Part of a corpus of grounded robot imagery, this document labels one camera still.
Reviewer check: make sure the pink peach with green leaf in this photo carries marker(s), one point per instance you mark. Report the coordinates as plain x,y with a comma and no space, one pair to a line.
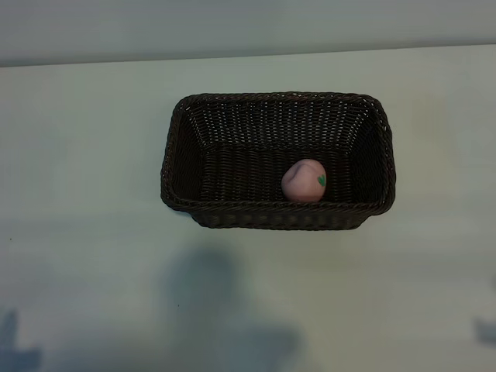
302,182

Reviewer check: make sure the dark brown woven wicker basket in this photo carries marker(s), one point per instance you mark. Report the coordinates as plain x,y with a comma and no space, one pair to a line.
240,174

